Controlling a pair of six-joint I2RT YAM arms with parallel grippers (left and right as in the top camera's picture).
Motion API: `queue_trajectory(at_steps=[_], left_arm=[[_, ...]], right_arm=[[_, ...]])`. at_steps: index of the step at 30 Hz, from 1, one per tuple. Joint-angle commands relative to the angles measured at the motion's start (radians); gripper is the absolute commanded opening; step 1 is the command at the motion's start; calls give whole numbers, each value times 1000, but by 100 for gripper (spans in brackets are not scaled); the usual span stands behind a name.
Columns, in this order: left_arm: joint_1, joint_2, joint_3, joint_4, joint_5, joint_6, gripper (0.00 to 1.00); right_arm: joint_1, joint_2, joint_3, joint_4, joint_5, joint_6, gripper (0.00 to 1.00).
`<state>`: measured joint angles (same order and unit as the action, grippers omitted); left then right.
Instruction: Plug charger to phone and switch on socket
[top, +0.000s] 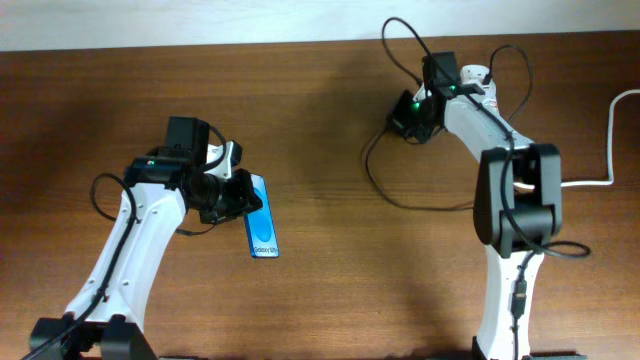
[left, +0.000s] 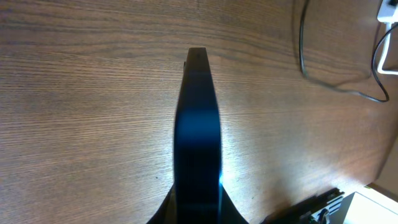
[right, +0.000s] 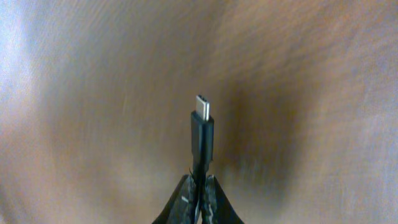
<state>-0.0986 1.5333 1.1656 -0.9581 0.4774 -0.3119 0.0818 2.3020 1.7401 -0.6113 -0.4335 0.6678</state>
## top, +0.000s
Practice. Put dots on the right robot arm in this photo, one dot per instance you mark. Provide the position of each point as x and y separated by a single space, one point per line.
517 207

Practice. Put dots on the white USB charger adapter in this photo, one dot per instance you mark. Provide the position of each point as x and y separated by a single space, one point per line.
485 91

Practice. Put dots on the blue Samsung Galaxy smartphone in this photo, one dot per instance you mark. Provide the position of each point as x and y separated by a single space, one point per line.
259 224

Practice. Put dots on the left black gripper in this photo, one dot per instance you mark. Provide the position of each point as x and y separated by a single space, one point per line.
245 199

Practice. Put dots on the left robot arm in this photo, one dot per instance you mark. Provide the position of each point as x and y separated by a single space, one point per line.
109 310

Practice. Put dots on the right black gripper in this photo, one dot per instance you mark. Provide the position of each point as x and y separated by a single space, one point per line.
396 118

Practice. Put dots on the white power strip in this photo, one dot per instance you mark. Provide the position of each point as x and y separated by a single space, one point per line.
475 75

